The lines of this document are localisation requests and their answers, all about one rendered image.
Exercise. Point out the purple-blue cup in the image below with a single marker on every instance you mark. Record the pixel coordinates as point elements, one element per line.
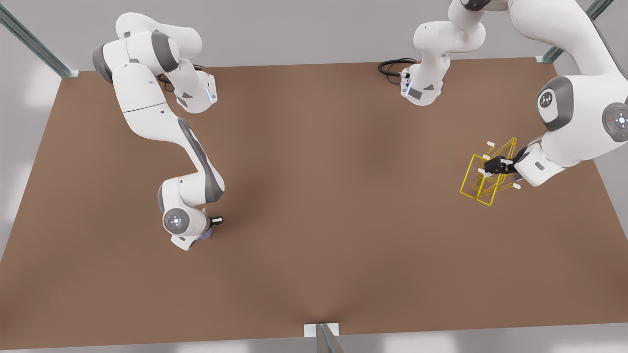
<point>207,234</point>

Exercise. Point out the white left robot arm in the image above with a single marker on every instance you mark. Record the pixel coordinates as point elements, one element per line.
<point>579,127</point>

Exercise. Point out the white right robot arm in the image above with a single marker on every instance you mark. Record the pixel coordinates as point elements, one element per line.
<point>147,93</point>

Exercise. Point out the silver frame post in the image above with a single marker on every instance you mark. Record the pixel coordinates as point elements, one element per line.
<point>34,44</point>
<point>325,337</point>
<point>564,41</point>

